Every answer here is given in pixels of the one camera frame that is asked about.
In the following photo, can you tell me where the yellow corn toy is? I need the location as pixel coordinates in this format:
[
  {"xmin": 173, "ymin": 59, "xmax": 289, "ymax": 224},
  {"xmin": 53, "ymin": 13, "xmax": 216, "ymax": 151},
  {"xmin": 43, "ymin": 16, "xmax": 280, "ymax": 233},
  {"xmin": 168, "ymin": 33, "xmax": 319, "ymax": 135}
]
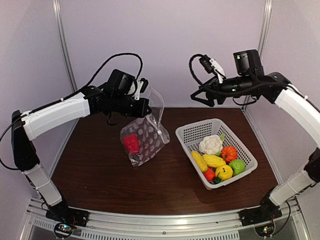
[{"xmin": 190, "ymin": 151, "xmax": 208, "ymax": 173}]

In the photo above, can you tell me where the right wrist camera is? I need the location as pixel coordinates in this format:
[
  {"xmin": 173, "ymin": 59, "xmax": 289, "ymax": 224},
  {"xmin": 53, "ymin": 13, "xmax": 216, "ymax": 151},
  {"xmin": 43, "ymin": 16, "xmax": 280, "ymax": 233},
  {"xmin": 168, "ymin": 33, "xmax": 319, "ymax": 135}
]
[{"xmin": 199, "ymin": 55, "xmax": 226, "ymax": 84}]

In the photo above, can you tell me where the yellow wrinkled squash toy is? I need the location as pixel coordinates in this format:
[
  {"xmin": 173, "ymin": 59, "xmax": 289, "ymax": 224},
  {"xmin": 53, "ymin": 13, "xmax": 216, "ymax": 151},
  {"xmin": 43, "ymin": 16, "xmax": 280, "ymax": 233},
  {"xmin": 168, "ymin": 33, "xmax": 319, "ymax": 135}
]
[{"xmin": 202, "ymin": 154, "xmax": 226, "ymax": 169}]

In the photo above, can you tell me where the orange pumpkin toy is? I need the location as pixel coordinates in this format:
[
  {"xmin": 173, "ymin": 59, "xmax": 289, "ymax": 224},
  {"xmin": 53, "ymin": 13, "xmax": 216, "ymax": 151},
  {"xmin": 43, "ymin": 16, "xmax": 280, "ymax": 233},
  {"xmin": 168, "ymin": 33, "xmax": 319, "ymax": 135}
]
[{"xmin": 221, "ymin": 146, "xmax": 238, "ymax": 163}]

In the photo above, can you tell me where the right black cable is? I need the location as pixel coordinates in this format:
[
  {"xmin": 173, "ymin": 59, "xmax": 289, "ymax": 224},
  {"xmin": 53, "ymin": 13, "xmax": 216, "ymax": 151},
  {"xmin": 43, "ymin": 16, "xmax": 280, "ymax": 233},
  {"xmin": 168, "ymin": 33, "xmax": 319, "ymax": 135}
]
[{"xmin": 188, "ymin": 53, "xmax": 211, "ymax": 88}]

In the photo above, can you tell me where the aluminium front rail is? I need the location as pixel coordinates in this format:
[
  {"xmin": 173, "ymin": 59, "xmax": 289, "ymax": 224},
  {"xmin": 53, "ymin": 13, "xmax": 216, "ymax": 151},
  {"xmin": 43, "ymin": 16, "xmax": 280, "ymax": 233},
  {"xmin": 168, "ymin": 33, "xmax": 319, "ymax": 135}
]
[{"xmin": 18, "ymin": 198, "xmax": 311, "ymax": 240}]

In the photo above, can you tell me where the aluminium frame post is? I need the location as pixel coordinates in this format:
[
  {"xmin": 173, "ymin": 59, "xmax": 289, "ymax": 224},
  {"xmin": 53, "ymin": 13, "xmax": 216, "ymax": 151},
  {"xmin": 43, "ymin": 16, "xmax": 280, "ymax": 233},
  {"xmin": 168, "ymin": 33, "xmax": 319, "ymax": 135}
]
[
  {"xmin": 241, "ymin": 0, "xmax": 273, "ymax": 111},
  {"xmin": 52, "ymin": 0, "xmax": 78, "ymax": 92}
]

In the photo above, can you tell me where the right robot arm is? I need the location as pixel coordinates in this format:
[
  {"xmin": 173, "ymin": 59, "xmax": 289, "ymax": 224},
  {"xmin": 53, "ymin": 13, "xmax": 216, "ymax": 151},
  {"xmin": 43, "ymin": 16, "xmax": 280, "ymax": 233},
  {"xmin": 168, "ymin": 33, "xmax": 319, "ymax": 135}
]
[{"xmin": 188, "ymin": 49, "xmax": 320, "ymax": 221}]

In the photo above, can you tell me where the left black cable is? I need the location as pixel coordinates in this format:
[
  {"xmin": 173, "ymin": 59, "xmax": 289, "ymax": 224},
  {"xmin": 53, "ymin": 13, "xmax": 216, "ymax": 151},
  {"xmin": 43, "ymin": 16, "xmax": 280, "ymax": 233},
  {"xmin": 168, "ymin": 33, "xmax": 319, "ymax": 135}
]
[{"xmin": 0, "ymin": 52, "xmax": 144, "ymax": 171}]

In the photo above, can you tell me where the green lettuce leaf toy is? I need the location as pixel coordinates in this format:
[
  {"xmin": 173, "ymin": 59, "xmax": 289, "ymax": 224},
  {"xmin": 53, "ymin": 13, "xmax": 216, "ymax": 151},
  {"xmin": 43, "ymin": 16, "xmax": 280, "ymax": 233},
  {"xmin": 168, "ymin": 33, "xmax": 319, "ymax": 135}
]
[{"xmin": 213, "ymin": 176, "xmax": 223, "ymax": 185}]

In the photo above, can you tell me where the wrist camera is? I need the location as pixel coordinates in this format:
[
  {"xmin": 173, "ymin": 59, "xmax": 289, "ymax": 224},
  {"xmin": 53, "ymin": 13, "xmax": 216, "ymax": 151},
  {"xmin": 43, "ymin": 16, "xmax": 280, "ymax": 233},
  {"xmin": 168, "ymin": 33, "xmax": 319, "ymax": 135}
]
[
  {"xmin": 199, "ymin": 55, "xmax": 226, "ymax": 84},
  {"xmin": 127, "ymin": 78, "xmax": 149, "ymax": 101}
]

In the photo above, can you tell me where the white plastic basket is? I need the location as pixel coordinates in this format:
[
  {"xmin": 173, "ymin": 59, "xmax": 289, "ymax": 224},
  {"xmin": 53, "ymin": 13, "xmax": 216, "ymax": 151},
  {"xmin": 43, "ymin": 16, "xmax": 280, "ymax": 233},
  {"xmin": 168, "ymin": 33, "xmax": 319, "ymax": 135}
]
[{"xmin": 175, "ymin": 118, "xmax": 258, "ymax": 190}]

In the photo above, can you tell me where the clear dotted zip bag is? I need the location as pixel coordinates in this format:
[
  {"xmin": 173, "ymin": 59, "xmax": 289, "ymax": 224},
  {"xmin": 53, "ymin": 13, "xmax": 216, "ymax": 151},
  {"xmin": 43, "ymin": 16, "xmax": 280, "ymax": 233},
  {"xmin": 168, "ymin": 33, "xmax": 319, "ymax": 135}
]
[{"xmin": 120, "ymin": 88, "xmax": 170, "ymax": 167}]

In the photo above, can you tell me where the left aluminium frame post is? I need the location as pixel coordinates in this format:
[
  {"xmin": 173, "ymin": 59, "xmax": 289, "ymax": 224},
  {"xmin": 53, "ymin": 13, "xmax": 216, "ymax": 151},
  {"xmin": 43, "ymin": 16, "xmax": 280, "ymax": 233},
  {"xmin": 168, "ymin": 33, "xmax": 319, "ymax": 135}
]
[{"xmin": 52, "ymin": 0, "xmax": 78, "ymax": 92}]

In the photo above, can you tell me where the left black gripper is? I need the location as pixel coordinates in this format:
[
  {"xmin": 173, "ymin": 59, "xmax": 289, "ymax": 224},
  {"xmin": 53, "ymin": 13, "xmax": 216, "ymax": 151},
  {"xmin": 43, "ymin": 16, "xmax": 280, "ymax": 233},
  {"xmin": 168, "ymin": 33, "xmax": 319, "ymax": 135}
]
[{"xmin": 111, "ymin": 93, "xmax": 152, "ymax": 118}]

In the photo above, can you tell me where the green pepper toy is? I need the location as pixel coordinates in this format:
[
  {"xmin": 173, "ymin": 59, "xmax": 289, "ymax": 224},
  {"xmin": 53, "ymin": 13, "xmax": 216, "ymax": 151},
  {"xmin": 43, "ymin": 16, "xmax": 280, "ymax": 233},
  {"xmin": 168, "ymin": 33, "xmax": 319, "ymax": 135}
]
[{"xmin": 229, "ymin": 159, "xmax": 246, "ymax": 176}]

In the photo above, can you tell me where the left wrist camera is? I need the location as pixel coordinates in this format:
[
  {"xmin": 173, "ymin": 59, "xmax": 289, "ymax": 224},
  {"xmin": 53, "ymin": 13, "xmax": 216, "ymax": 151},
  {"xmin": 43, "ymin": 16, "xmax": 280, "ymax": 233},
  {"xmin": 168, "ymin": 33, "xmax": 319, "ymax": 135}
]
[{"xmin": 127, "ymin": 78, "xmax": 149, "ymax": 101}]

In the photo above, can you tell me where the orange carrot toy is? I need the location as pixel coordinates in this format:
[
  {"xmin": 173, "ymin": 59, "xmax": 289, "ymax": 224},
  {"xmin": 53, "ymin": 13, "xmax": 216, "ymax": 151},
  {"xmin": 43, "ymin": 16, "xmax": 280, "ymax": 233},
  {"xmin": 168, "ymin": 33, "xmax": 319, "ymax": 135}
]
[{"xmin": 203, "ymin": 167, "xmax": 216, "ymax": 182}]

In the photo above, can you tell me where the right aluminium frame post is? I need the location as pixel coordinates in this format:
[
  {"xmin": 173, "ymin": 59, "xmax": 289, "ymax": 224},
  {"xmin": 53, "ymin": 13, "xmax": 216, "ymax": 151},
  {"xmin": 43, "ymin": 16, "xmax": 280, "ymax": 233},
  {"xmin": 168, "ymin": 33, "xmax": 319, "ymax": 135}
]
[{"xmin": 241, "ymin": 0, "xmax": 273, "ymax": 111}]

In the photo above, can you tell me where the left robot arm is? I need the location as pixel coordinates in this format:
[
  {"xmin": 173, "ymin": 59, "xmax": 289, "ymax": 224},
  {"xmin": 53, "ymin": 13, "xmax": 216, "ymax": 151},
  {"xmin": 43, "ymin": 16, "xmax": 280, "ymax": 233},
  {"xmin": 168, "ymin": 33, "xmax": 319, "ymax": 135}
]
[{"xmin": 11, "ymin": 69, "xmax": 151, "ymax": 222}]

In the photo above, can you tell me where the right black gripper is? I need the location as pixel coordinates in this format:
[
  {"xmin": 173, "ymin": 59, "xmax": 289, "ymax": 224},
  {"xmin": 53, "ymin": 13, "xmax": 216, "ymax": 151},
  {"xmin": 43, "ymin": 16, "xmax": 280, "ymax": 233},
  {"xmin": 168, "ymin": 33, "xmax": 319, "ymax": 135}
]
[{"xmin": 190, "ymin": 74, "xmax": 253, "ymax": 107}]

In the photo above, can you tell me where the red pepper toy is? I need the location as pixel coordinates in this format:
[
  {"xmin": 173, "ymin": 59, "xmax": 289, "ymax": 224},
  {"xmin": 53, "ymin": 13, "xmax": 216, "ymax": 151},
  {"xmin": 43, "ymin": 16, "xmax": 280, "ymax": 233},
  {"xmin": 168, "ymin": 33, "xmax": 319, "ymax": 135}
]
[{"xmin": 123, "ymin": 134, "xmax": 140, "ymax": 154}]

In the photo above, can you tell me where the yellow apple toy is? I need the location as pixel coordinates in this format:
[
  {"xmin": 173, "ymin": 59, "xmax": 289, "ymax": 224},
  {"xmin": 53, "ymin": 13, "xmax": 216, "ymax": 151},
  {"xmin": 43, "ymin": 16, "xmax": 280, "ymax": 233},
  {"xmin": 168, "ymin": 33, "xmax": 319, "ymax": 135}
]
[{"xmin": 215, "ymin": 164, "xmax": 233, "ymax": 181}]

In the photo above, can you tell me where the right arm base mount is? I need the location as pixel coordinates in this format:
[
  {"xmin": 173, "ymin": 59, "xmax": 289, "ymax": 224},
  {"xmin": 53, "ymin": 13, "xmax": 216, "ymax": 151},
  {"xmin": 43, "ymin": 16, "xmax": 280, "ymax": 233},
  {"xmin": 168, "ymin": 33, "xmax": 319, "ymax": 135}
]
[{"xmin": 238, "ymin": 198, "xmax": 282, "ymax": 226}]

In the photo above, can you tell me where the black cable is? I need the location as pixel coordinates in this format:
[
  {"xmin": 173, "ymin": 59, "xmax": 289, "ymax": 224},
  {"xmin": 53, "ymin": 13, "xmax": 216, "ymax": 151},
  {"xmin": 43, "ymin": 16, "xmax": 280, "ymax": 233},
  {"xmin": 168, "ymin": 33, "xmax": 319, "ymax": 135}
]
[
  {"xmin": 0, "ymin": 52, "xmax": 144, "ymax": 171},
  {"xmin": 188, "ymin": 53, "xmax": 211, "ymax": 88}
]

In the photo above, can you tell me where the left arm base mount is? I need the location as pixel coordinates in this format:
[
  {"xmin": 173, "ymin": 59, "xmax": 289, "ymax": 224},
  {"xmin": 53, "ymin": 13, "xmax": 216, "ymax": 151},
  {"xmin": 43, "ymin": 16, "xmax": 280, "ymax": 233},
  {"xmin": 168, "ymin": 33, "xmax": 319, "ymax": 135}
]
[{"xmin": 45, "ymin": 205, "xmax": 89, "ymax": 227}]

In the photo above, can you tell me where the white cauliflower toy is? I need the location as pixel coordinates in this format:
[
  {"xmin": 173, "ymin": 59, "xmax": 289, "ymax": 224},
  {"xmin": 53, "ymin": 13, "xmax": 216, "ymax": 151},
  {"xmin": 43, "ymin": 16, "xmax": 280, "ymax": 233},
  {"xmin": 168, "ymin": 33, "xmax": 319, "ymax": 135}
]
[{"xmin": 199, "ymin": 134, "xmax": 223, "ymax": 155}]

